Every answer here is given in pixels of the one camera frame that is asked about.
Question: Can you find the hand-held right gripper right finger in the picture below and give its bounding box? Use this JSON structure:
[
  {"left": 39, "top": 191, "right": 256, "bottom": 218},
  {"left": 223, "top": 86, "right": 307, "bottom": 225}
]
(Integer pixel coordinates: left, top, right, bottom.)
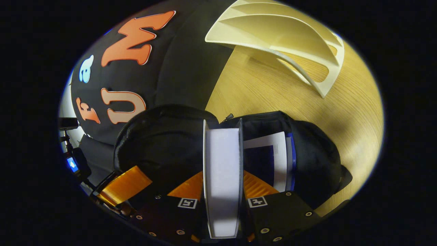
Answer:
[{"left": 242, "top": 170, "right": 323, "bottom": 244}]

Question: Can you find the white book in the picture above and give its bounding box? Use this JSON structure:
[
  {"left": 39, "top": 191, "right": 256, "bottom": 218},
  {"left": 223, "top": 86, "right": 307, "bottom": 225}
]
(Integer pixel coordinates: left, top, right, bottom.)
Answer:
[{"left": 203, "top": 119, "right": 243, "bottom": 239}]

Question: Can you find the blue book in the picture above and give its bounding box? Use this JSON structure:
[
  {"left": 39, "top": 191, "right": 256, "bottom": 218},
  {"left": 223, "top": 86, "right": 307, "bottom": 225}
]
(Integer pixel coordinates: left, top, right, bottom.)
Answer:
[{"left": 243, "top": 132, "right": 296, "bottom": 192}]

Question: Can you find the black schoolbag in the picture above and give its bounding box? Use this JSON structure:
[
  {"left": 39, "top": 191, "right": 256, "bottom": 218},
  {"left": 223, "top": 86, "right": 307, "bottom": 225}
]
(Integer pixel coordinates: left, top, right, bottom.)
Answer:
[{"left": 113, "top": 104, "right": 353, "bottom": 219}]

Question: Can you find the white bookshelf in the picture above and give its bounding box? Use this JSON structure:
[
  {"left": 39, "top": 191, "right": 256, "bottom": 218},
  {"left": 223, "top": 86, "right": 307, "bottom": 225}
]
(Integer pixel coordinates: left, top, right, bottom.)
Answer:
[{"left": 205, "top": 0, "right": 345, "bottom": 99}]

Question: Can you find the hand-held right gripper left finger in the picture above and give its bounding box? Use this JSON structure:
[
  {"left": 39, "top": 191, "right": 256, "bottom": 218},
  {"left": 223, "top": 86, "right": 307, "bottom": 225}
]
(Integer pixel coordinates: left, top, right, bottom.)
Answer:
[{"left": 131, "top": 171, "right": 205, "bottom": 244}]

